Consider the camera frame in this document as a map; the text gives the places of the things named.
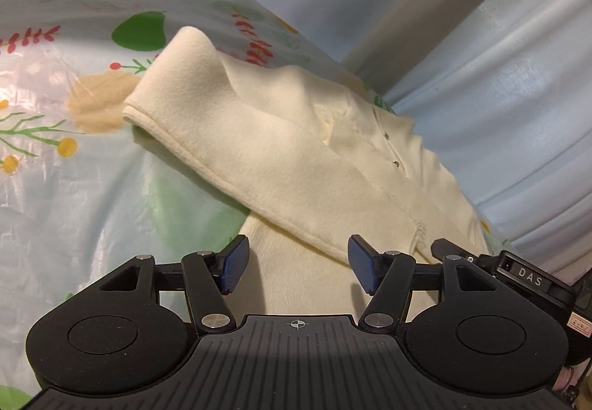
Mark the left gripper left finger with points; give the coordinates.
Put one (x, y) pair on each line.
(208, 278)

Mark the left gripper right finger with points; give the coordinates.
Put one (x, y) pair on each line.
(387, 278)

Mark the cream knit sweater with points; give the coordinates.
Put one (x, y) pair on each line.
(312, 161)

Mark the floral plastic bed cover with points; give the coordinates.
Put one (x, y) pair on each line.
(82, 191)

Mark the white sheer curtain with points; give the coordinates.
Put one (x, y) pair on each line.
(505, 101)

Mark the beige curtain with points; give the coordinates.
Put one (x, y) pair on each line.
(406, 35)

